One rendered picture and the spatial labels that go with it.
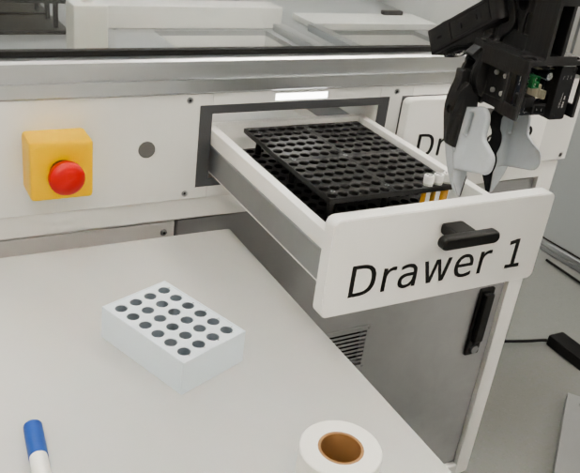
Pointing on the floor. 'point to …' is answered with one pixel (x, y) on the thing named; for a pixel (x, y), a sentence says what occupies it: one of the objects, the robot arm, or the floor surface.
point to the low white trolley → (409, 440)
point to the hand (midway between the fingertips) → (471, 177)
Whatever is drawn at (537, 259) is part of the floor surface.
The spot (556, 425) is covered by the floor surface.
